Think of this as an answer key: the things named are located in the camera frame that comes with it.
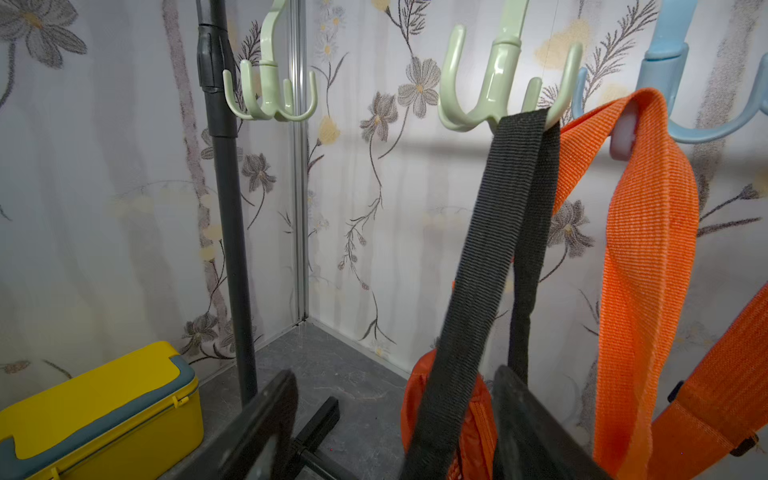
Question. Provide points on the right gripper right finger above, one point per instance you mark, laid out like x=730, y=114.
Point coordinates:
x=531, y=444

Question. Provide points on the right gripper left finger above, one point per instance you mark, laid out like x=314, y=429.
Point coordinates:
x=257, y=443

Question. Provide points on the black crescent bag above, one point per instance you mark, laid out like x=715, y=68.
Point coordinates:
x=508, y=234

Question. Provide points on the green hook far left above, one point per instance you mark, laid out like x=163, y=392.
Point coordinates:
x=273, y=102

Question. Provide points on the green hook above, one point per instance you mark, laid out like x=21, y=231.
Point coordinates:
x=273, y=102
x=499, y=76

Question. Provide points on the blue hook left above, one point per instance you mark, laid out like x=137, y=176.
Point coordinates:
x=663, y=65

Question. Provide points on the yellow storage box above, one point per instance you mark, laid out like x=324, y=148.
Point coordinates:
x=132, y=418

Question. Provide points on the black clothes rack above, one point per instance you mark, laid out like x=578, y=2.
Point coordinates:
x=214, y=54

